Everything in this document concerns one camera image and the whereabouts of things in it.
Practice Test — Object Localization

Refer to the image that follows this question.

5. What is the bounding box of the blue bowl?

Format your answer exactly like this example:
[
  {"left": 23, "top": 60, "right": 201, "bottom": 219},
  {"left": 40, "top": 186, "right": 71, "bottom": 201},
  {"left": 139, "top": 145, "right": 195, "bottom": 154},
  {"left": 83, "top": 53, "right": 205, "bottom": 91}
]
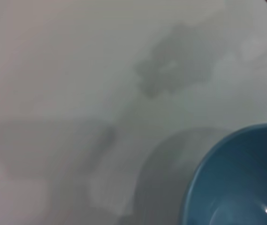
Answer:
[{"left": 181, "top": 123, "right": 267, "bottom": 225}]

